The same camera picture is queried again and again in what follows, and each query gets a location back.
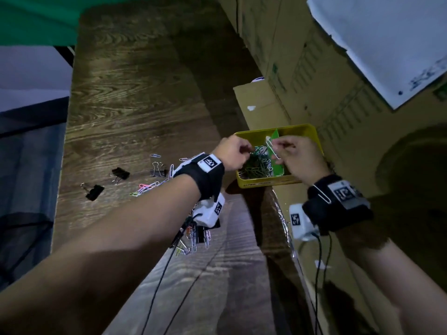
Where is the person's left hand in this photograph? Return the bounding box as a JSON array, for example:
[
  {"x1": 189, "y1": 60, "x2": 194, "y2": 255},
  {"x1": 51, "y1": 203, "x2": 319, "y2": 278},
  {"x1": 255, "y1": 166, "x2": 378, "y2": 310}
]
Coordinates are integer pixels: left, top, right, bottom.
[{"x1": 212, "y1": 134, "x2": 254, "y2": 171}]

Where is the person's right hand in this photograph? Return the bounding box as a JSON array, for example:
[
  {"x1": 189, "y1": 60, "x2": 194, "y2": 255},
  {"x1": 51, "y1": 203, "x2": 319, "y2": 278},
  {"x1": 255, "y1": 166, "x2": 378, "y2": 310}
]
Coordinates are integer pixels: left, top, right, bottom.
[{"x1": 271, "y1": 135, "x2": 331, "y2": 187}]

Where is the heap of paper clips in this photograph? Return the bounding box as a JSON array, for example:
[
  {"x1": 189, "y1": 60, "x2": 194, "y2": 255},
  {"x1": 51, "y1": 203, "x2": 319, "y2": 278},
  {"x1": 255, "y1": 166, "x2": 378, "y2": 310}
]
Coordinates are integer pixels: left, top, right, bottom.
[{"x1": 239, "y1": 145, "x2": 274, "y2": 180}]

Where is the single white paper clip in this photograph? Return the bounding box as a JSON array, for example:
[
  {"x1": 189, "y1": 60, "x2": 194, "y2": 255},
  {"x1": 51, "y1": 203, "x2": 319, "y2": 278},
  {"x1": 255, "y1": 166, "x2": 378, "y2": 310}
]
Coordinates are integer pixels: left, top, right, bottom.
[{"x1": 312, "y1": 184, "x2": 332, "y2": 205}]

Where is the yellow plastic tray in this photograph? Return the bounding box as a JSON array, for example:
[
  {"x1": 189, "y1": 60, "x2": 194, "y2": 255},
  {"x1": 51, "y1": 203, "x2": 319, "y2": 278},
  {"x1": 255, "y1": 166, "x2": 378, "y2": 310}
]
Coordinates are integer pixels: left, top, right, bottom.
[{"x1": 234, "y1": 123, "x2": 324, "y2": 189}]

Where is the pile of coloured paper clips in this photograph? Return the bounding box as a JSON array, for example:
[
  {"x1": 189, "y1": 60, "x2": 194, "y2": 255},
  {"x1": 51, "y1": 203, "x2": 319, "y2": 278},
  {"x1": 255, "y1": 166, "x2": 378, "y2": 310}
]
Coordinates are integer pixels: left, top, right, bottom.
[{"x1": 129, "y1": 153, "x2": 212, "y2": 257}]

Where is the group of black binder clips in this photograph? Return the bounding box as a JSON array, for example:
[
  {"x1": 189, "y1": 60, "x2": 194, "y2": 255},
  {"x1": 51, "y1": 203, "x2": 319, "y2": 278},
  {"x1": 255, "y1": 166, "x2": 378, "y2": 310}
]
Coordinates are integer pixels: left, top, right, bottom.
[{"x1": 81, "y1": 162, "x2": 221, "y2": 247}]

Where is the person's left forearm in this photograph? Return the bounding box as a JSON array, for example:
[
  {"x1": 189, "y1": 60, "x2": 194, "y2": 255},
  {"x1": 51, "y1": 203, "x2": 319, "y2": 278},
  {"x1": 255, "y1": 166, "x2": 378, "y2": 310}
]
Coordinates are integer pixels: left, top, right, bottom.
[{"x1": 0, "y1": 174, "x2": 202, "y2": 335}]

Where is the large printed cardboard box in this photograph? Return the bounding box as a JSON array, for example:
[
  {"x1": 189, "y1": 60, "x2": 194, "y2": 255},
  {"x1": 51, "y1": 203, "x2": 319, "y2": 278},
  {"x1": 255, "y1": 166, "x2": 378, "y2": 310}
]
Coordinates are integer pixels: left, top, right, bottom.
[{"x1": 265, "y1": 0, "x2": 447, "y2": 206}]

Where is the green divider card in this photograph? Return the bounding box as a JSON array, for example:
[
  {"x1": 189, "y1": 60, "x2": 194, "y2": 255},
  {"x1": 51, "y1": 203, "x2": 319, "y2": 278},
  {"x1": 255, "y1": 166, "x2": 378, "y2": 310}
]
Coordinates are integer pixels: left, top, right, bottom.
[{"x1": 267, "y1": 128, "x2": 285, "y2": 177}]

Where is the flat cardboard sheet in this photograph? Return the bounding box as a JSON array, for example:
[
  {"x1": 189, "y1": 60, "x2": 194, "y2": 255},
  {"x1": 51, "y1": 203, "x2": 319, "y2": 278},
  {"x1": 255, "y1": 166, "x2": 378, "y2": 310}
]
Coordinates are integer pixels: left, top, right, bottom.
[{"x1": 233, "y1": 80, "x2": 378, "y2": 335}]

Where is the clear tape strip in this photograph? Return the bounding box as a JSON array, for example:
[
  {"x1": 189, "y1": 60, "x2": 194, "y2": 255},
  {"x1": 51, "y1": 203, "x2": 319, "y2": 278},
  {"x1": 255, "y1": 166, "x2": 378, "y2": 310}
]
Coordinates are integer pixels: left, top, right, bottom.
[{"x1": 272, "y1": 198, "x2": 298, "y2": 262}]

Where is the white paper sheet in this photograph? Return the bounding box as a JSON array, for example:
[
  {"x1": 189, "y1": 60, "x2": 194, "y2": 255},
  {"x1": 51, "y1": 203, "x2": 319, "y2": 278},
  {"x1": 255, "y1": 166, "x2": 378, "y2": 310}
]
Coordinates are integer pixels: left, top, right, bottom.
[{"x1": 307, "y1": 0, "x2": 447, "y2": 110}]

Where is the green cloth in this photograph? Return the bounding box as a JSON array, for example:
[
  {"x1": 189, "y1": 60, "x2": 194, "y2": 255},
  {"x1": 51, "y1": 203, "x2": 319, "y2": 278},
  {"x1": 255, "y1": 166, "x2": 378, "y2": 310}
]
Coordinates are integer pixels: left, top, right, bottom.
[{"x1": 0, "y1": 0, "x2": 158, "y2": 47}]

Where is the black left wrist strap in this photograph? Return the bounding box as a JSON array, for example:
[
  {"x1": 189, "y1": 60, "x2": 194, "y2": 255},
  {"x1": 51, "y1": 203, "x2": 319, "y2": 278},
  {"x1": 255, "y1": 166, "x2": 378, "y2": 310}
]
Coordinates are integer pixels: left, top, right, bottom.
[{"x1": 173, "y1": 152, "x2": 226, "y2": 201}]

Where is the black wrist strap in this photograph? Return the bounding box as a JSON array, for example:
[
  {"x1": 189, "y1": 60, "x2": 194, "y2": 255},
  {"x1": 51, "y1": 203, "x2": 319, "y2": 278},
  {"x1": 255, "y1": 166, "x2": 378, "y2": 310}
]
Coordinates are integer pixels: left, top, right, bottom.
[
  {"x1": 173, "y1": 152, "x2": 226, "y2": 201},
  {"x1": 302, "y1": 174, "x2": 374, "y2": 236}
]

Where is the black right wrist strap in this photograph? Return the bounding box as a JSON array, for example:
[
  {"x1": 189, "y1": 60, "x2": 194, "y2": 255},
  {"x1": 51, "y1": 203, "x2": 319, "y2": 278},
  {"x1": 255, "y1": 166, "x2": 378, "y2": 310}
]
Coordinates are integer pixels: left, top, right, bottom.
[{"x1": 302, "y1": 174, "x2": 374, "y2": 236}]

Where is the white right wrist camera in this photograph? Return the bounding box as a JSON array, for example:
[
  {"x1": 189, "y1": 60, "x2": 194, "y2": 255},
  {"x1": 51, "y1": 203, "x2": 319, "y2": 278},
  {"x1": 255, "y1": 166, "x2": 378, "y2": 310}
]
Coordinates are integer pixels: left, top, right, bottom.
[{"x1": 289, "y1": 203, "x2": 320, "y2": 241}]

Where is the black right camera cable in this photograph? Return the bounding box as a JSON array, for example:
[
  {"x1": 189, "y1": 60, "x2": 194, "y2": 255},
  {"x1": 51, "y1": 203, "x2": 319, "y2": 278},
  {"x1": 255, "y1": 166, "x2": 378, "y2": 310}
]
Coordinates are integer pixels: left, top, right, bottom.
[{"x1": 312, "y1": 233, "x2": 332, "y2": 335}]

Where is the black camera cable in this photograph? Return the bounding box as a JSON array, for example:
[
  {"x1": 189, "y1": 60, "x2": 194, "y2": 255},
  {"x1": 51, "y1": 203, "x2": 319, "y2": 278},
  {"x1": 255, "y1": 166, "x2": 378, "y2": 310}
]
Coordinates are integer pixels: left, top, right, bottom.
[
  {"x1": 312, "y1": 233, "x2": 332, "y2": 335},
  {"x1": 141, "y1": 226, "x2": 186, "y2": 335}
]

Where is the black left camera cable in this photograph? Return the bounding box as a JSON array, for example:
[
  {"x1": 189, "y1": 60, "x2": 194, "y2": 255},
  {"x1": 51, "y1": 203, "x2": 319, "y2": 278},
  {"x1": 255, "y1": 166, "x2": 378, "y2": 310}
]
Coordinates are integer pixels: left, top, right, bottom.
[{"x1": 141, "y1": 226, "x2": 186, "y2": 335}]

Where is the black stand frame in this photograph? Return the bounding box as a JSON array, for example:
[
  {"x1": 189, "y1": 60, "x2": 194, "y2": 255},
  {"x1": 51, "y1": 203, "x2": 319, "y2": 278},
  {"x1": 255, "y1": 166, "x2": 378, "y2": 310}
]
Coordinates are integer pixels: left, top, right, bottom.
[{"x1": 54, "y1": 46, "x2": 75, "y2": 67}]

